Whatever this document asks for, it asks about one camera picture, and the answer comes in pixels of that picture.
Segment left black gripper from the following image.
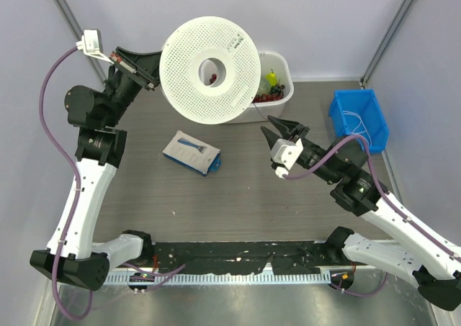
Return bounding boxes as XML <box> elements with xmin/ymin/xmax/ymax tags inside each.
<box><xmin>103</xmin><ymin>47</ymin><xmax>180</xmax><ymax>128</ymax></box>

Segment thin dark purple cable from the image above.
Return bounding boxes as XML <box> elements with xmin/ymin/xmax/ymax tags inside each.
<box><xmin>251</xmin><ymin>102</ymin><xmax>270</xmax><ymax>122</ymax></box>

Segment white perforated filament spool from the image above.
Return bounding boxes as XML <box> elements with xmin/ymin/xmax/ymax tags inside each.
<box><xmin>159</xmin><ymin>16</ymin><xmax>261</xmax><ymax>124</ymax></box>

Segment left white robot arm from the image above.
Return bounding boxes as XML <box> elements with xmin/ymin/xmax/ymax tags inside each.
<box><xmin>30</xmin><ymin>47</ymin><xmax>161</xmax><ymax>291</ymax></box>

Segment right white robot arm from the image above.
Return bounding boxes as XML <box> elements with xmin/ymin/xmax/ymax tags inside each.
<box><xmin>261</xmin><ymin>116</ymin><xmax>460</xmax><ymax>312</ymax></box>

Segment dark red grape bunch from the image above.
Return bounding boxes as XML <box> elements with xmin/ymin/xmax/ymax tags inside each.
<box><xmin>252</xmin><ymin>94</ymin><xmax>283</xmax><ymax>104</ymax></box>

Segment dark blue grapes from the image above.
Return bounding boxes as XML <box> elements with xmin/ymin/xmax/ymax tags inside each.
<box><xmin>270</xmin><ymin>84</ymin><xmax>285</xmax><ymax>96</ymax></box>

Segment yellow green pear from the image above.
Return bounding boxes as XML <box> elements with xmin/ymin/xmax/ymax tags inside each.
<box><xmin>265</xmin><ymin>70</ymin><xmax>279</xmax><ymax>87</ymax></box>

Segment white plastic fruit basket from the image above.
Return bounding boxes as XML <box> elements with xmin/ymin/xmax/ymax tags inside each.
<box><xmin>228</xmin><ymin>50</ymin><xmax>294</xmax><ymax>124</ymax></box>

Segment blue plastic storage bin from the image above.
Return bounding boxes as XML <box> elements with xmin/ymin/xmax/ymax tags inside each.
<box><xmin>328</xmin><ymin>89</ymin><xmax>389</xmax><ymax>154</ymax></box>

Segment blue razor package box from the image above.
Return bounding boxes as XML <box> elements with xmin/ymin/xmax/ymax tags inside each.
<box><xmin>162</xmin><ymin>130</ymin><xmax>221</xmax><ymax>176</ymax></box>

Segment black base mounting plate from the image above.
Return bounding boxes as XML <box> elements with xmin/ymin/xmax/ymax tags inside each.
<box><xmin>130</xmin><ymin>241</ymin><xmax>362</xmax><ymax>276</ymax></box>

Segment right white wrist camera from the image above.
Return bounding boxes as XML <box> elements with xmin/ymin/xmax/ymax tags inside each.
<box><xmin>270</xmin><ymin>138</ymin><xmax>303</xmax><ymax>178</ymax></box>

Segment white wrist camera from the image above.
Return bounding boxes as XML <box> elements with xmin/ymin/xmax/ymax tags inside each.
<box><xmin>270</xmin><ymin>138</ymin><xmax>303</xmax><ymax>178</ymax></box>
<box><xmin>76</xmin><ymin>30</ymin><xmax>111</xmax><ymax>63</ymax></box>

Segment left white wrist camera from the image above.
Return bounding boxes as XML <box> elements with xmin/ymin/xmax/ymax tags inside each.
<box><xmin>76</xmin><ymin>30</ymin><xmax>111</xmax><ymax>63</ymax></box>

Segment white cable in bin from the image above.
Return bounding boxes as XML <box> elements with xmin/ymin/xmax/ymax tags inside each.
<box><xmin>341</xmin><ymin>110</ymin><xmax>372</xmax><ymax>143</ymax></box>

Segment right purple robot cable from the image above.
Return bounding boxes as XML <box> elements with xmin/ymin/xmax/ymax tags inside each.
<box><xmin>282</xmin><ymin>134</ymin><xmax>461</xmax><ymax>299</ymax></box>

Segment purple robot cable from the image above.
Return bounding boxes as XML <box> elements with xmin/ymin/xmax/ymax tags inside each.
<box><xmin>282</xmin><ymin>134</ymin><xmax>461</xmax><ymax>299</ymax></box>
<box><xmin>38</xmin><ymin>47</ymin><xmax>188</xmax><ymax>322</ymax></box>

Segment white slotted cable duct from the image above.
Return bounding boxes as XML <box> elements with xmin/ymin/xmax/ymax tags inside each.
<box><xmin>104</xmin><ymin>270</ymin><xmax>331</xmax><ymax>286</ymax></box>

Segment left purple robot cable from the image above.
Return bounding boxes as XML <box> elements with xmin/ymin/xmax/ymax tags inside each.
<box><xmin>38</xmin><ymin>47</ymin><xmax>188</xmax><ymax>322</ymax></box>

